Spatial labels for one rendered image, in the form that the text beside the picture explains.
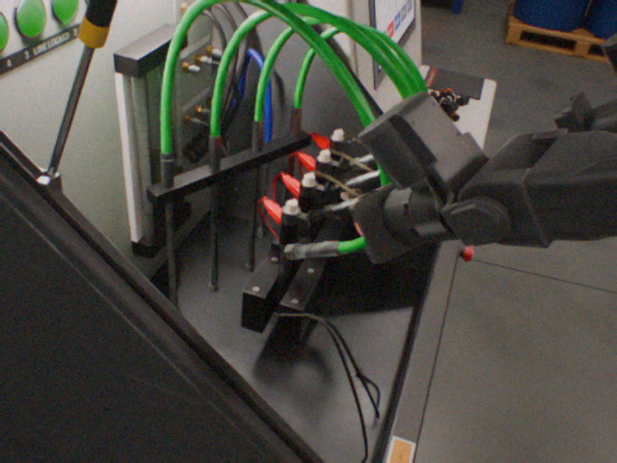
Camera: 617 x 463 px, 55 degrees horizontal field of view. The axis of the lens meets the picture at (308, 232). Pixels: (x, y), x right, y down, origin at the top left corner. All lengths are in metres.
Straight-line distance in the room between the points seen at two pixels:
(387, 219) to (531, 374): 1.80
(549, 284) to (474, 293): 0.36
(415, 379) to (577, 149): 0.54
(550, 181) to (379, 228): 0.22
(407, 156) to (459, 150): 0.04
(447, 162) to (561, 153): 0.09
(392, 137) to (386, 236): 0.13
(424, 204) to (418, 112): 0.08
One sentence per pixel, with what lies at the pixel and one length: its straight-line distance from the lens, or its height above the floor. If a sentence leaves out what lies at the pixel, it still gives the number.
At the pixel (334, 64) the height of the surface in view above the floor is 1.39.
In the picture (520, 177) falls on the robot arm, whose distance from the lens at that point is 0.42.
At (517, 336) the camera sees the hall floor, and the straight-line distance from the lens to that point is 2.45.
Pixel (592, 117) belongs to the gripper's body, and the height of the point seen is 1.32.
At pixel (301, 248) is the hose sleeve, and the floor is 1.14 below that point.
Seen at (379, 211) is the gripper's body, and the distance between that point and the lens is 0.58.
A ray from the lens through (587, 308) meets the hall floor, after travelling 2.73.
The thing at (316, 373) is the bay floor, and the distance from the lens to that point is 1.02.
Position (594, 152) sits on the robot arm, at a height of 1.45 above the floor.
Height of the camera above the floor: 1.62
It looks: 38 degrees down
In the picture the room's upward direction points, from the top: 7 degrees clockwise
